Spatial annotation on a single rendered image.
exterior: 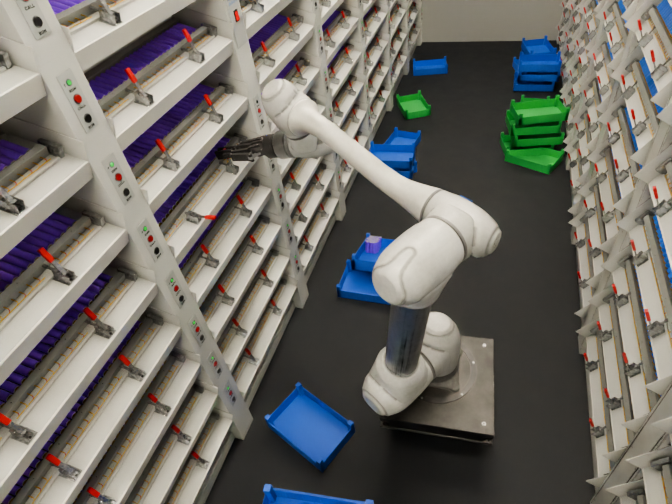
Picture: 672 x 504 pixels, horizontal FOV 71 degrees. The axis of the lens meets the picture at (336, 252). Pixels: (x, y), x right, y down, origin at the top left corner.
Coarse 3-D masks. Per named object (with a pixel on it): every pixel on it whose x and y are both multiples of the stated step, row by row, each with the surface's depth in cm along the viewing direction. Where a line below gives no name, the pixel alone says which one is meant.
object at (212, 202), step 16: (240, 128) 170; (224, 160) 164; (256, 160) 174; (224, 176) 159; (240, 176) 163; (208, 192) 152; (224, 192) 154; (208, 208) 148; (176, 224) 141; (192, 224) 142; (208, 224) 149; (176, 240) 137; (192, 240) 140; (176, 256) 133
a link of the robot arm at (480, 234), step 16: (448, 192) 113; (432, 208) 111; (448, 208) 107; (464, 208) 108; (480, 208) 108; (448, 224) 103; (464, 224) 104; (480, 224) 104; (496, 224) 106; (464, 240) 103; (480, 240) 104; (496, 240) 106; (464, 256) 105; (480, 256) 107
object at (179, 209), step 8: (232, 144) 167; (216, 160) 160; (208, 168) 156; (216, 168) 159; (208, 176) 155; (216, 176) 157; (200, 184) 151; (192, 192) 148; (184, 200) 145; (176, 208) 142; (184, 208) 144; (168, 216) 139; (176, 216) 141; (168, 224) 137
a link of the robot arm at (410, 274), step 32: (416, 224) 106; (384, 256) 101; (416, 256) 98; (448, 256) 100; (384, 288) 101; (416, 288) 98; (416, 320) 115; (384, 352) 144; (416, 352) 129; (384, 384) 141; (416, 384) 140
